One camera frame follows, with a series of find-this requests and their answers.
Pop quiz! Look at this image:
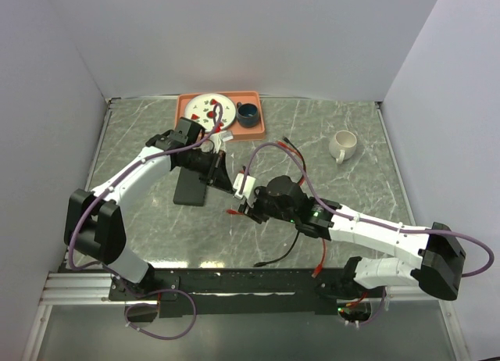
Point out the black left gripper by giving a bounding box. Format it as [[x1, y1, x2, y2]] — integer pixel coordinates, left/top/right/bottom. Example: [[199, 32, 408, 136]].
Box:
[[179, 148, 234, 195]]

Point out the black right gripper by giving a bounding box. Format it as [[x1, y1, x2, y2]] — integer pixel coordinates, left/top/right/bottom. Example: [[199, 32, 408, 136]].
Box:
[[238, 186, 298, 225]]

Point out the black network switch box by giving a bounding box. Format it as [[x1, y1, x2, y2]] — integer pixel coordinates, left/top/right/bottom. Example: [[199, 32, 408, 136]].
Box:
[[173, 168, 207, 207]]

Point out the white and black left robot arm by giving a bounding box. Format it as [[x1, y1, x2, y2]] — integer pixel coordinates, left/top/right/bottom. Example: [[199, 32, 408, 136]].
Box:
[[64, 118, 233, 300]]

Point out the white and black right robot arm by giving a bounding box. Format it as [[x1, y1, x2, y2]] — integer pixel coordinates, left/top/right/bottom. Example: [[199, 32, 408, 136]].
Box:
[[233, 173, 466, 301]]

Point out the salmon pink tray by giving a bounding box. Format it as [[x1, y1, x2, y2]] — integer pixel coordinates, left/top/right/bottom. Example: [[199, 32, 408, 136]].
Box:
[[175, 91, 266, 141]]

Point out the white strawberry pattern plate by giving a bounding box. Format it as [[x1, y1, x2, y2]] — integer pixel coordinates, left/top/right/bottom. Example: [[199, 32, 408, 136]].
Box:
[[183, 93, 236, 131]]

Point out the dark blue mug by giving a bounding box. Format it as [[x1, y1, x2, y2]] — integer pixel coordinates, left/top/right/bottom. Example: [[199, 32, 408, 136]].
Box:
[[236, 102, 260, 128]]

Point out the white ceramic mug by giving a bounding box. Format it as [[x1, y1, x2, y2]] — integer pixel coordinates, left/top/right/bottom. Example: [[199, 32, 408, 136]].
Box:
[[329, 130, 358, 164]]

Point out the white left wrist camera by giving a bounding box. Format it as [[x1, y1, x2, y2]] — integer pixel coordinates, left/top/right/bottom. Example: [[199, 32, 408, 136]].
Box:
[[209, 130, 234, 152]]

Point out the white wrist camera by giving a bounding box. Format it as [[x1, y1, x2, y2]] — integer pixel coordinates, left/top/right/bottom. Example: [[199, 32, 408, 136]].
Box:
[[233, 173, 255, 200], [209, 130, 234, 152]]

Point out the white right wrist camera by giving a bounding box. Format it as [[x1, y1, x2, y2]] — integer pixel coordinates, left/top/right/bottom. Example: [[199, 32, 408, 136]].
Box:
[[233, 173, 255, 200]]

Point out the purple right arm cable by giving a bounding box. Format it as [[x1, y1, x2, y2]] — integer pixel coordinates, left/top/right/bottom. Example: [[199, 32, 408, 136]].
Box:
[[238, 142, 495, 326]]

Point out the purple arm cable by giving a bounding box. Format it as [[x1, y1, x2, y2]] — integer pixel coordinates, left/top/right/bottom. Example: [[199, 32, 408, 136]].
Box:
[[238, 142, 495, 326], [66, 102, 198, 341]]

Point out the short red ethernet cable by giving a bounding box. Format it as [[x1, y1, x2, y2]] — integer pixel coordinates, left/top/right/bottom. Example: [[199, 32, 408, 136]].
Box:
[[276, 140, 308, 184]]

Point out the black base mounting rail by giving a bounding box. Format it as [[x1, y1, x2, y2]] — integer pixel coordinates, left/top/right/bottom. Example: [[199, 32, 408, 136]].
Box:
[[109, 268, 384, 318]]

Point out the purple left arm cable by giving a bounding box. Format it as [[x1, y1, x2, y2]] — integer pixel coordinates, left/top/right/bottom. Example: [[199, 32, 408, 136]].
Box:
[[66, 102, 198, 341]]

